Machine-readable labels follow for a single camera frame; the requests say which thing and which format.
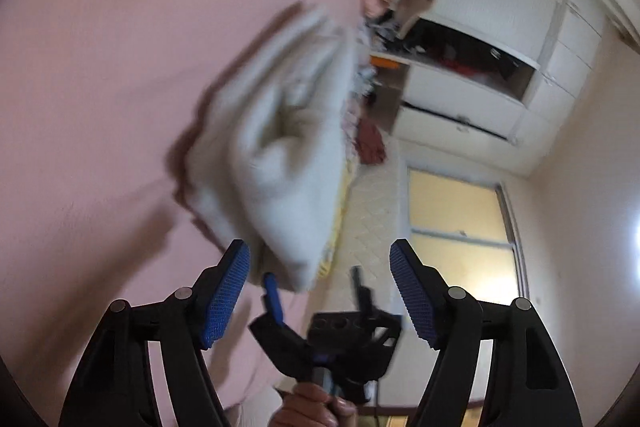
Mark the window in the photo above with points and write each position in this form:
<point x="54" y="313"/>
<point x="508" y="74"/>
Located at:
<point x="450" y="202"/>

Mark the maroon bag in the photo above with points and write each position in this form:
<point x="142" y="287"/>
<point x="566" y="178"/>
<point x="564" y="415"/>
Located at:
<point x="370" y="142"/>

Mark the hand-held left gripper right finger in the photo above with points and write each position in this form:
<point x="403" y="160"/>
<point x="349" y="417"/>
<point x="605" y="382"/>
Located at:
<point x="414" y="297"/>

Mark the person's right hand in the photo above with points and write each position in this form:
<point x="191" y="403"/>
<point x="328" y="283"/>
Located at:
<point x="310" y="409"/>

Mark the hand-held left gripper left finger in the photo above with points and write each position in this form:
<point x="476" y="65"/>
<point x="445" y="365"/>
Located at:
<point x="225" y="294"/>

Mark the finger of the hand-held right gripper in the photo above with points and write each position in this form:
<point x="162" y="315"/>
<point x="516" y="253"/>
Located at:
<point x="362" y="294"/>
<point x="274" y="299"/>

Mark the dark hanging clothes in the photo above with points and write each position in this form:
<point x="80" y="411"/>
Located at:
<point x="465" y="57"/>

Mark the white fleece garment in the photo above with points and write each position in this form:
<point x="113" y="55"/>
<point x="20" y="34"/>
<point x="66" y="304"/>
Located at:
<point x="280" y="147"/>

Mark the pink bed sheet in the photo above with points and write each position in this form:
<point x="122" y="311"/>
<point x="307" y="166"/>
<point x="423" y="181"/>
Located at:
<point x="100" y="57"/>

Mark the white cabinet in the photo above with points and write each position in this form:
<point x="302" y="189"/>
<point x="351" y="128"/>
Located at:
<point x="450" y="102"/>

